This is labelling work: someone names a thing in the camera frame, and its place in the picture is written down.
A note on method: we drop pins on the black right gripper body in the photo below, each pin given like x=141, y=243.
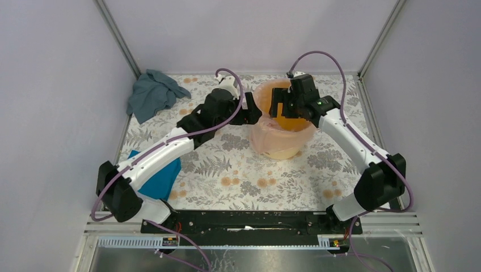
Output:
x=292, y=105

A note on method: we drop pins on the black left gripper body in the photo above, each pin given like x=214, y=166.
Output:
x=234, y=107

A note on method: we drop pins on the pink plastic trash bag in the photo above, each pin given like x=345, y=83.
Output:
x=278, y=131

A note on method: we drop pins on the yellow trash bin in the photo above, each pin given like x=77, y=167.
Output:
x=283, y=150

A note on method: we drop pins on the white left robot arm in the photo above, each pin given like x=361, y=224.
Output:
x=118, y=185

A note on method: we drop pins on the floral patterned table mat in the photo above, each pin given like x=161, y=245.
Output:
x=227, y=174

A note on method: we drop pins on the grey crumpled cloth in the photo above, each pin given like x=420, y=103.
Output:
x=154, y=91

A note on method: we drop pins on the blue folded cloth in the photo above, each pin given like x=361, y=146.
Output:
x=155, y=175

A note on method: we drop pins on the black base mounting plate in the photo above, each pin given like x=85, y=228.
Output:
x=258, y=228

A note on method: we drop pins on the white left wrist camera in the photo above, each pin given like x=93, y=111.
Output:
x=228, y=83

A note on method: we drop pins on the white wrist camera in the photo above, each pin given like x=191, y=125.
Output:
x=228, y=83
x=293, y=74

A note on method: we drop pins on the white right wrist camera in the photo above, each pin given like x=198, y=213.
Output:
x=293, y=74

